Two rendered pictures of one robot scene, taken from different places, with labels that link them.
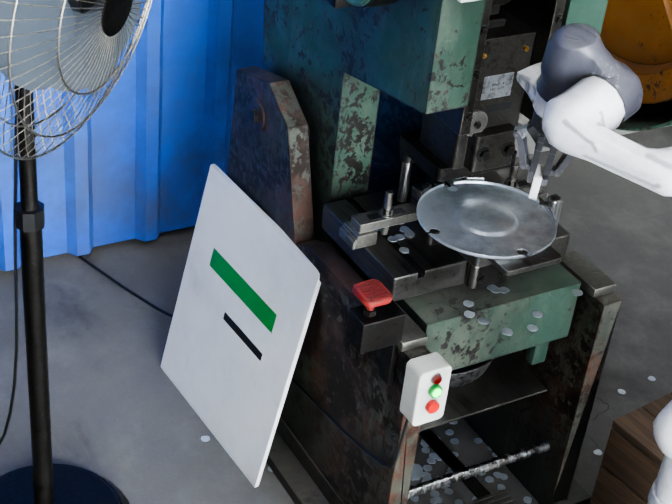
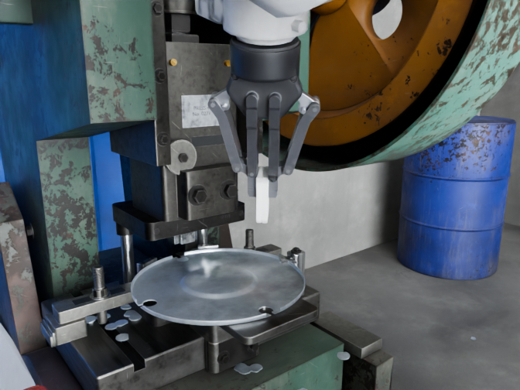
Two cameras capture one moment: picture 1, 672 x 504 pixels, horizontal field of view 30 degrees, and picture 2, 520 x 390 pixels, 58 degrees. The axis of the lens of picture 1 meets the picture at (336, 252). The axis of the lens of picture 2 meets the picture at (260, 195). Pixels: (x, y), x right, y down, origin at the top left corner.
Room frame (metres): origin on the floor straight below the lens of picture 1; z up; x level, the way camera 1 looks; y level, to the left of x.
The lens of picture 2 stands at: (1.45, -0.30, 1.12)
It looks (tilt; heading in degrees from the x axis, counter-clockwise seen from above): 14 degrees down; 355
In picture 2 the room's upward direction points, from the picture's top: straight up
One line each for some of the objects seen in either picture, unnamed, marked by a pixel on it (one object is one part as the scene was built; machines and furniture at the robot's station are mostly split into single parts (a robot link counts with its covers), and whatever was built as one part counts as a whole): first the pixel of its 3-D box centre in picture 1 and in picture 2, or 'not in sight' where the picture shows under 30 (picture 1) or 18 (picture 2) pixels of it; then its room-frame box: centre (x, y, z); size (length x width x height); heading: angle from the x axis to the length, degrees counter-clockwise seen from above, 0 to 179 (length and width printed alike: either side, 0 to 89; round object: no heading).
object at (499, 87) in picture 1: (482, 88); (188, 125); (2.27, -0.25, 1.04); 0.17 x 0.15 x 0.30; 33
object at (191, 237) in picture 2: not in sight; (183, 230); (2.29, -0.24, 0.84); 0.05 x 0.03 x 0.04; 123
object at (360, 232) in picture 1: (383, 213); (94, 295); (2.21, -0.09, 0.76); 0.17 x 0.06 x 0.10; 123
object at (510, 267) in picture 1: (494, 257); (236, 326); (2.15, -0.32, 0.72); 0.25 x 0.14 x 0.14; 33
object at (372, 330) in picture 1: (372, 346); not in sight; (1.94, -0.09, 0.62); 0.10 x 0.06 x 0.20; 123
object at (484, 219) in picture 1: (486, 218); (219, 280); (2.19, -0.30, 0.78); 0.29 x 0.29 x 0.01
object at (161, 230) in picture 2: (456, 154); (179, 217); (2.31, -0.23, 0.86); 0.20 x 0.16 x 0.05; 123
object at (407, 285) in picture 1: (445, 230); (184, 310); (2.30, -0.23, 0.68); 0.45 x 0.30 x 0.06; 123
